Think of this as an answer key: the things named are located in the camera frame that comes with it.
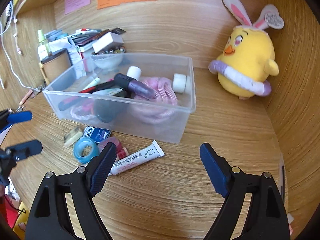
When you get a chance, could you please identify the pink scissors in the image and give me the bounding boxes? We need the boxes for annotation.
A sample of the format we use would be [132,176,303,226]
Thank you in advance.
[58,79,115,111]

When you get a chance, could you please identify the purple black cylindrical device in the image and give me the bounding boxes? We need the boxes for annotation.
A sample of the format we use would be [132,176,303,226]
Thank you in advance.
[113,73,156,100]

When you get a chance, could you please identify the clear plastic storage box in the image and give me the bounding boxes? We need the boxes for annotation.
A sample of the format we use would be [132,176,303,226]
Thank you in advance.
[44,53,196,143]

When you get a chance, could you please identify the blue card box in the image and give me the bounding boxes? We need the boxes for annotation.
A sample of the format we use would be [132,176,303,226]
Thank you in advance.
[82,126,111,144]

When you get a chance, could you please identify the small white cylinder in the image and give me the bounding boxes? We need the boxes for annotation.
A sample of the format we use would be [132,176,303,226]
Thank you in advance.
[126,66,142,81]

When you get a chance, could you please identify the brown lidded canister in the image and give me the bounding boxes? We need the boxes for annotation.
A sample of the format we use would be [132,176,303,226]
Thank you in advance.
[40,48,71,85]

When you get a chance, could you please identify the white rectangular box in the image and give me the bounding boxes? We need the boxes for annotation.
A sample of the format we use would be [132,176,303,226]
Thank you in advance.
[92,32,124,53]

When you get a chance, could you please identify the light green cream tube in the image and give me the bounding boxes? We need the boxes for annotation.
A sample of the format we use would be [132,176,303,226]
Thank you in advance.
[84,77,101,90]

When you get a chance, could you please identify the pink white braided bracelet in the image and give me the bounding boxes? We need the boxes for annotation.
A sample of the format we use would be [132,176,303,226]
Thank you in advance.
[69,104,97,122]

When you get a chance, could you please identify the brown eraser block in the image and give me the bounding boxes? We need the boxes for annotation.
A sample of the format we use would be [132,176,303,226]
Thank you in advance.
[63,126,84,147]

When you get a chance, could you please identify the white bowl of marbles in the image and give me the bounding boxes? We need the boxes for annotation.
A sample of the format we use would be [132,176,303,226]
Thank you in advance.
[91,46,126,71]

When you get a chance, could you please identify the stack of books and papers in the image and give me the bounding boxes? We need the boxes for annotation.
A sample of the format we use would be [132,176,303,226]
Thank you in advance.
[49,28,126,65]

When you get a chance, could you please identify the red white marker pen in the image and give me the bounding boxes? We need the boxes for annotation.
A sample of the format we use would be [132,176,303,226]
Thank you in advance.
[75,28,101,34]

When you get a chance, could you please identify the light blue tape roll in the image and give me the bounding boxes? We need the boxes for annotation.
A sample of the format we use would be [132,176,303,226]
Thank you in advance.
[73,138,100,164]

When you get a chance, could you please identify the pink coiled rope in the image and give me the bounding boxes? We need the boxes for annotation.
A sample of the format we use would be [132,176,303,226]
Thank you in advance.
[130,76,180,124]

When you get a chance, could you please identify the white charging cable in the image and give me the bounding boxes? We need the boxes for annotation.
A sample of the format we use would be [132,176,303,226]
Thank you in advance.
[0,2,41,91]

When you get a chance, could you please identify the pink round tape roll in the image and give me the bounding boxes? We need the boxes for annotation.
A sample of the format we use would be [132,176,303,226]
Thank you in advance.
[98,136,130,163]

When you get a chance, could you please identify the yellow green spray bottle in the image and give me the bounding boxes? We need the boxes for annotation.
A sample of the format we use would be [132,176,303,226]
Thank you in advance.
[37,29,52,61]

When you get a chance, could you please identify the wire frame eyeglasses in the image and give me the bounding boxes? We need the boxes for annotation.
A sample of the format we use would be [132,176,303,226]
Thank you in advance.
[15,86,45,113]

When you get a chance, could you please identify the white ointment tube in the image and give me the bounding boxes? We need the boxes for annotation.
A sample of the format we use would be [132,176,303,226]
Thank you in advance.
[109,140,165,176]

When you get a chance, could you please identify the yellow chick plush toy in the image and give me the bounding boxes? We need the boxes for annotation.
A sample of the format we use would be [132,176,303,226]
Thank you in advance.
[208,0,284,99]

